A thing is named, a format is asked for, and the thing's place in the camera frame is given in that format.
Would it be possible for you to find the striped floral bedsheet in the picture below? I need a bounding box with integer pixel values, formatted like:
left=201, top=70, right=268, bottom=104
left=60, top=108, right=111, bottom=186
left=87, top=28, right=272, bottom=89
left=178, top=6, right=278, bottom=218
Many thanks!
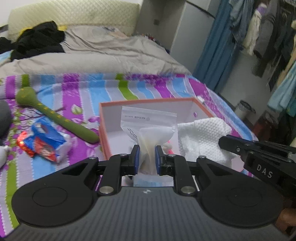
left=0, top=50, right=259, bottom=237

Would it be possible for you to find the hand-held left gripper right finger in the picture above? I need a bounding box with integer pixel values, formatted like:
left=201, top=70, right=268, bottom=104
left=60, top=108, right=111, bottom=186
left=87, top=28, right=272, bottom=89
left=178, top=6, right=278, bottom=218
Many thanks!
left=155, top=145, right=233, bottom=196

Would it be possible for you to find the person's right hand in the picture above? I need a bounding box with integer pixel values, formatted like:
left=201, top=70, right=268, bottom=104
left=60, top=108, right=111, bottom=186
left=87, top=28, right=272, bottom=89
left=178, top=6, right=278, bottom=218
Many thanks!
left=276, top=204, right=296, bottom=237

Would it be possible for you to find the grey white penguin plush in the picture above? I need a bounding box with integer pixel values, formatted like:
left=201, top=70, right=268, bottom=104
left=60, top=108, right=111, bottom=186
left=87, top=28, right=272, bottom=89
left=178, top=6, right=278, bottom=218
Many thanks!
left=0, top=101, right=13, bottom=167

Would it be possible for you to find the light blue blanket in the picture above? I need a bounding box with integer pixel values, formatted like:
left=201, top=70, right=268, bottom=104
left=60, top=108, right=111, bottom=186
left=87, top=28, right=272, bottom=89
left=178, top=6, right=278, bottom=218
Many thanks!
left=0, top=51, right=14, bottom=67

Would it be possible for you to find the cream quilted headboard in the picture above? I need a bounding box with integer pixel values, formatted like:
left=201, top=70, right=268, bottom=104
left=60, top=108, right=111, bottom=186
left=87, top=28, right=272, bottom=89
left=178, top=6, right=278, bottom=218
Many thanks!
left=7, top=0, right=140, bottom=41

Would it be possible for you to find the white textured towel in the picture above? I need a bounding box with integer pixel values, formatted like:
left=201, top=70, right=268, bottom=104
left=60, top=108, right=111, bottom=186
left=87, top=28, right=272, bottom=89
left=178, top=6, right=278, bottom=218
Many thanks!
left=177, top=117, right=241, bottom=169

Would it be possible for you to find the grey duvet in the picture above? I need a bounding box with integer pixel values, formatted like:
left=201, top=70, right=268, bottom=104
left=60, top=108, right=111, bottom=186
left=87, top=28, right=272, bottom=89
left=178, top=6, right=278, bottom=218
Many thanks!
left=0, top=25, right=192, bottom=80

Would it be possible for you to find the orange cardboard box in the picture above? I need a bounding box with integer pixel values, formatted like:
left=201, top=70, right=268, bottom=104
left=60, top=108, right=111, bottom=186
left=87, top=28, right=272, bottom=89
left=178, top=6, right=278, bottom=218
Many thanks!
left=99, top=97, right=216, bottom=163

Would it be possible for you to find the row of hanging clothes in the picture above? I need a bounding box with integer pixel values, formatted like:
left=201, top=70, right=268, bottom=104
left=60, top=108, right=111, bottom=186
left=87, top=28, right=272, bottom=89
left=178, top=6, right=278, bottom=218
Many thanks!
left=229, top=0, right=296, bottom=117

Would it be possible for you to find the blue curtain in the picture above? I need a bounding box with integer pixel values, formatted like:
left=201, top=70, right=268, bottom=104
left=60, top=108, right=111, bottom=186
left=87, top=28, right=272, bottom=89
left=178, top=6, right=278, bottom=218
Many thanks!
left=193, top=0, right=245, bottom=93

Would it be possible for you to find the small black cloth heap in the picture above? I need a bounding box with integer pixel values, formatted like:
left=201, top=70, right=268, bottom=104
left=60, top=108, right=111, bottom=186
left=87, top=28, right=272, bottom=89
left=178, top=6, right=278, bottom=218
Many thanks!
left=0, top=37, right=14, bottom=52

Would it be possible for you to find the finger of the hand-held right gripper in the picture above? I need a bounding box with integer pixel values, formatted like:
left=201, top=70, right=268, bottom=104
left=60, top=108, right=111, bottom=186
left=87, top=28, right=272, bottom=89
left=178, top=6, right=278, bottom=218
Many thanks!
left=237, top=148, right=293, bottom=164
left=218, top=135, right=296, bottom=153

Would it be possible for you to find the blue red snack packet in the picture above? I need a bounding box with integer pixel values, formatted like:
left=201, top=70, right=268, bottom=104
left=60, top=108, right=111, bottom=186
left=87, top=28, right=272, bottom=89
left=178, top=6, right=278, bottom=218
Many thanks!
left=17, top=117, right=73, bottom=163

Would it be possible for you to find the small waste bin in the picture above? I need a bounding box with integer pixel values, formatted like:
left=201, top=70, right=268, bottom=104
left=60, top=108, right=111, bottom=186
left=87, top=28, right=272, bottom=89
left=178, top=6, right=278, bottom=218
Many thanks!
left=237, top=100, right=256, bottom=121

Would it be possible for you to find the black clothes pile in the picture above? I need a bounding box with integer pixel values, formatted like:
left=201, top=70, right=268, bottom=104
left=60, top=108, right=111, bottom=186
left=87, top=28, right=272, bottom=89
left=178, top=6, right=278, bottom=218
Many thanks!
left=10, top=20, right=65, bottom=62

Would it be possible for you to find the grey wardrobe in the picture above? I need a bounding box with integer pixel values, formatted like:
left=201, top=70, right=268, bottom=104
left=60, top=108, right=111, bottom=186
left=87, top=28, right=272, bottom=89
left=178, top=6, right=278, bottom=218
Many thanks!
left=135, top=0, right=222, bottom=72

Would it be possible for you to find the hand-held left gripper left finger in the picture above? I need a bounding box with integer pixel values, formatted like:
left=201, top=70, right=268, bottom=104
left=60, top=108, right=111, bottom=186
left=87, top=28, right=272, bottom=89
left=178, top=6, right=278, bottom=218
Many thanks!
left=62, top=145, right=141, bottom=196

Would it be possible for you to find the green plush massage stick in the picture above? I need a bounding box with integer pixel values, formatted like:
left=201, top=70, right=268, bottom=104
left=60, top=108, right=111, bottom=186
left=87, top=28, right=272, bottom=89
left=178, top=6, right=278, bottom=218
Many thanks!
left=16, top=88, right=100, bottom=143

